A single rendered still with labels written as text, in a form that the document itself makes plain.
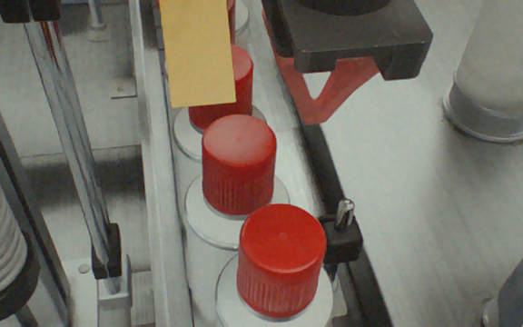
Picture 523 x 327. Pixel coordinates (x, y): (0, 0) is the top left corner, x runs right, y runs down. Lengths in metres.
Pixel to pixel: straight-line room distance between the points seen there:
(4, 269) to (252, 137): 0.11
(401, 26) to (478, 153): 0.30
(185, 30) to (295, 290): 0.13
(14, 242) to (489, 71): 0.43
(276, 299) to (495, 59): 0.36
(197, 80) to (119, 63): 0.43
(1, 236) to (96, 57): 0.52
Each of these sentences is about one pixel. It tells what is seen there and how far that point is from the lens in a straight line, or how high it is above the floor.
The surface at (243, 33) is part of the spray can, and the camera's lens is 0.39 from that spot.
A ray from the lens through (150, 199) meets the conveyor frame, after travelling 0.49.
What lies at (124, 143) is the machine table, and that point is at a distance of 0.60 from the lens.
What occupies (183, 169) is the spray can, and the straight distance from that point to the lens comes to 0.32.
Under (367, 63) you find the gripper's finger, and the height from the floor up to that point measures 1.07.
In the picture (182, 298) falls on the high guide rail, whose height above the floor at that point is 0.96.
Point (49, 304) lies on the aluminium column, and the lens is 0.45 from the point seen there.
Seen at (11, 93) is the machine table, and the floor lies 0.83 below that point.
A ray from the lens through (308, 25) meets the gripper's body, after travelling 0.27.
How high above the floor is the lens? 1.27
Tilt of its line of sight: 49 degrees down
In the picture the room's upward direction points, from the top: 4 degrees clockwise
